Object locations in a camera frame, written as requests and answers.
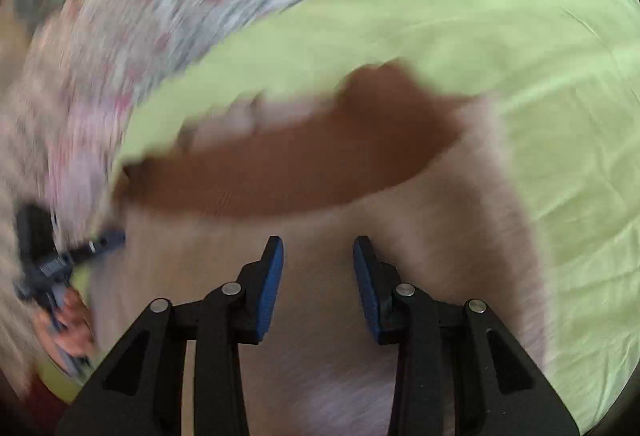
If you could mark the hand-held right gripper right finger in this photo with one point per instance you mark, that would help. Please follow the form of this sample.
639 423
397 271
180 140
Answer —
366 288

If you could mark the light green bed sheet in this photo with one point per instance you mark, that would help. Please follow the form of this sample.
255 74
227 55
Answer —
450 66

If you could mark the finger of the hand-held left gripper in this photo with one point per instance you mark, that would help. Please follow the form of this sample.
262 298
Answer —
102 243

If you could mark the floral patterned blanket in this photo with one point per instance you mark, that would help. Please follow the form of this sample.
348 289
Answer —
165 6

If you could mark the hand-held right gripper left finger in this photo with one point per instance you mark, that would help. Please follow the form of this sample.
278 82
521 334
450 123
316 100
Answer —
270 288

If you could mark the beige and brown small garment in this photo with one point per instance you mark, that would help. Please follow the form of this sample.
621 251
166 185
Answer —
320 236

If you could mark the person's left hand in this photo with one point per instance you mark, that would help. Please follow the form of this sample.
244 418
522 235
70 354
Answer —
70 323

